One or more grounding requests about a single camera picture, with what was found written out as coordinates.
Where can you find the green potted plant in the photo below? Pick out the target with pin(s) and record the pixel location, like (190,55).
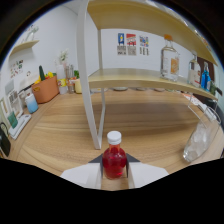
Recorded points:
(76,74)

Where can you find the clear glass tumbler with ice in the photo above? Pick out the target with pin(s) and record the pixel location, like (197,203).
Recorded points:
(200,140)

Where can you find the blue liquid bottle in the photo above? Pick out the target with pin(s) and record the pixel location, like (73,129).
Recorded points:
(205,80)

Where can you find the wooden wall shelf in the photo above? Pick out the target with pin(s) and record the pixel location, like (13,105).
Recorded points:
(25,45)

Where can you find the white flower vase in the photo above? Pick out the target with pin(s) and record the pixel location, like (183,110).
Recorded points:
(61,70)

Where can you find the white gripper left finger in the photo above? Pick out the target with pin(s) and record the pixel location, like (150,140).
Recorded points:
(83,175)

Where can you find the colourful wall poster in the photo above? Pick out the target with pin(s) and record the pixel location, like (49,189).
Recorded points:
(144,45)

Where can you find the red liquid bottle white cap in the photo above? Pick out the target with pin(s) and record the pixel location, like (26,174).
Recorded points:
(114,163)

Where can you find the white desk calendar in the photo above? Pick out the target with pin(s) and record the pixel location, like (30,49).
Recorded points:
(13,98)

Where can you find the yellow cup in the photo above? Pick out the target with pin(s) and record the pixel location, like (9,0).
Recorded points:
(78,86)

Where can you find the orange storage basket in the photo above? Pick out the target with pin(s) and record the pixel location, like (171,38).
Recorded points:
(46,90)

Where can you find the red wall poster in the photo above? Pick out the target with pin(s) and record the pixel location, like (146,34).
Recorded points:
(131,44)

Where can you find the blue yellow wall poster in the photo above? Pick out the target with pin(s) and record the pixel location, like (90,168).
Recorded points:
(121,44)

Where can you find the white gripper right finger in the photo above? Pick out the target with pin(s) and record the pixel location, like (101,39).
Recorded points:
(146,174)

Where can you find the white tray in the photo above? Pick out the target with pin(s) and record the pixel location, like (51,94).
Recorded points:
(20,125)

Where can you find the light blue white container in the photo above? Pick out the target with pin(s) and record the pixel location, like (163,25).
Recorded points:
(32,104)

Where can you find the two-tier wooden shelf rack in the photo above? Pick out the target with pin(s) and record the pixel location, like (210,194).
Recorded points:
(133,78)

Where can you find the clear bottle red label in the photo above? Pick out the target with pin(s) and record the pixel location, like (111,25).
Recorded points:
(194,73)

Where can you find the small green cup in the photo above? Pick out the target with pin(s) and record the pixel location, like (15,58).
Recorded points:
(12,120)

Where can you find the black bag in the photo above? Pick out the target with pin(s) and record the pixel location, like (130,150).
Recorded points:
(4,143)

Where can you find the clear bottle orange cap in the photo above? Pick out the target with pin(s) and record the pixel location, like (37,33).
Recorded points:
(169,63)

